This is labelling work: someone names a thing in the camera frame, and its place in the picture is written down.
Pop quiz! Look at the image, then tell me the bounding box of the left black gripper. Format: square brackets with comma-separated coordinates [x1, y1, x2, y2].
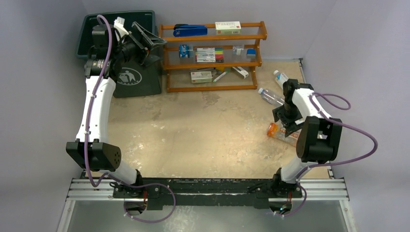
[113, 24, 167, 69]

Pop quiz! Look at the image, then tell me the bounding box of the orange drink bottle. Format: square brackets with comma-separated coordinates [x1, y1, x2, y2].
[267, 123, 300, 146]

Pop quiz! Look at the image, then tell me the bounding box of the clear bottle white cap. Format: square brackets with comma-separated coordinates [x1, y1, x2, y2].
[258, 88, 284, 108]

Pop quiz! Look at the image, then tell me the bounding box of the white blue label bottle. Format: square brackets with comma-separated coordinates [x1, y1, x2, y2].
[273, 70, 289, 89]

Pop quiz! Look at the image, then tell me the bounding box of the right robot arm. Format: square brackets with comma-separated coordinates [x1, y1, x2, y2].
[271, 79, 342, 197]

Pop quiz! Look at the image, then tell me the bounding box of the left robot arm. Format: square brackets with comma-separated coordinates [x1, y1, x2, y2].
[65, 20, 167, 198]

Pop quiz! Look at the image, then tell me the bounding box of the dark green trash bin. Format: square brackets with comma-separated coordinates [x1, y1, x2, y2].
[76, 10, 162, 99]

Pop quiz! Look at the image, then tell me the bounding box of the blue white tape dispenser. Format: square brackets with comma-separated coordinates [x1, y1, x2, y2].
[178, 44, 191, 58]

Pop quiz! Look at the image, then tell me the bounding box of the blue stapler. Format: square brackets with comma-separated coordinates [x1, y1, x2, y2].
[173, 24, 208, 37]

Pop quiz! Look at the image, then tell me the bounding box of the pack of coloured markers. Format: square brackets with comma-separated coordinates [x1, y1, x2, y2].
[195, 47, 224, 63]

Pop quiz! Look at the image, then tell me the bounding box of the orange wooden shelf rack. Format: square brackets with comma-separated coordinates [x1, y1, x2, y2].
[159, 21, 268, 93]

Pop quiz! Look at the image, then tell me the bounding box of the white black small box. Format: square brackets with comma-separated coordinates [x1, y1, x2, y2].
[232, 66, 249, 79]

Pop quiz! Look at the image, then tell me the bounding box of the green white marker pen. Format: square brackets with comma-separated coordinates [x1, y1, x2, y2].
[213, 71, 229, 83]

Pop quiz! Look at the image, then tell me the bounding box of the blue white eraser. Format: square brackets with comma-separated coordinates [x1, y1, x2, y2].
[246, 48, 256, 59]

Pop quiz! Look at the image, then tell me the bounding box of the clear plastic box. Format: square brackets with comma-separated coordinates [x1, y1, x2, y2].
[232, 44, 244, 61]

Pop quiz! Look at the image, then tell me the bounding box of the white green box top shelf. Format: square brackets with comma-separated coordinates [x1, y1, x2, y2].
[215, 21, 241, 35]

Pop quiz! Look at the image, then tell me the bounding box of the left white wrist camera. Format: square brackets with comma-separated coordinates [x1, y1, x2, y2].
[114, 16, 129, 38]

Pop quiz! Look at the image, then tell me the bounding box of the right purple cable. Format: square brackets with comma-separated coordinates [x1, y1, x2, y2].
[273, 93, 379, 218]

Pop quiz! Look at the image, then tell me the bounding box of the purple cable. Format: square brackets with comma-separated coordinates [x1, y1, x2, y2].
[84, 14, 177, 224]
[273, 93, 379, 218]

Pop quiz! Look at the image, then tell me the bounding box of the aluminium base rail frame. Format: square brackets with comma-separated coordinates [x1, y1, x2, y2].
[58, 174, 357, 232]

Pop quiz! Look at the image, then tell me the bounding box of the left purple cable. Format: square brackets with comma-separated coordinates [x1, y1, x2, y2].
[84, 14, 177, 224]

